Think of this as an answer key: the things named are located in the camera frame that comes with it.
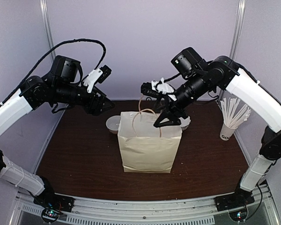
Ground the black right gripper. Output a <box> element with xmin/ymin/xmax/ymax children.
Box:
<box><xmin>152</xmin><ymin>71</ymin><xmax>211</xmax><ymax>128</ymax></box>

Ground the brown paper bag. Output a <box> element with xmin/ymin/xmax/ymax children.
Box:
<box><xmin>118</xmin><ymin>98</ymin><xmax>182</xmax><ymax>173</ymax></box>

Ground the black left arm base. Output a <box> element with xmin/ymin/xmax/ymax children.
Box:
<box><xmin>31</xmin><ymin>192</ymin><xmax>74</xmax><ymax>213</ymax></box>

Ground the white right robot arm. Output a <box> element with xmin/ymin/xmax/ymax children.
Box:
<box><xmin>153</xmin><ymin>47</ymin><xmax>281</xmax><ymax>207</ymax></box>

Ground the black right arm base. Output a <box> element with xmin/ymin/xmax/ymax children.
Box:
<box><xmin>214</xmin><ymin>193</ymin><xmax>255</xmax><ymax>212</ymax></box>

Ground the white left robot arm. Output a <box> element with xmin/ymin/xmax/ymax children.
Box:
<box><xmin>0</xmin><ymin>55</ymin><xmax>114</xmax><ymax>208</ymax></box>

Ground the white scalloped bowl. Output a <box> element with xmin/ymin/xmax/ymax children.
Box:
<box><xmin>180</xmin><ymin>116</ymin><xmax>191</xmax><ymax>131</ymax></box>

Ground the plain white round bowl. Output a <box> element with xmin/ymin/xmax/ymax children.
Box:
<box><xmin>105</xmin><ymin>115</ymin><xmax>121</xmax><ymax>134</ymax></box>

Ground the paper cup holding straws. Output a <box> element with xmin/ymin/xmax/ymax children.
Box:
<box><xmin>220</xmin><ymin>98</ymin><xmax>251</xmax><ymax>141</ymax></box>

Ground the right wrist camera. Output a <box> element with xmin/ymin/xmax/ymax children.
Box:
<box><xmin>140</xmin><ymin>78</ymin><xmax>176</xmax><ymax>99</ymax></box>

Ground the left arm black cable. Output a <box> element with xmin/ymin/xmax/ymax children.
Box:
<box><xmin>0</xmin><ymin>39</ymin><xmax>107</xmax><ymax>106</ymax></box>

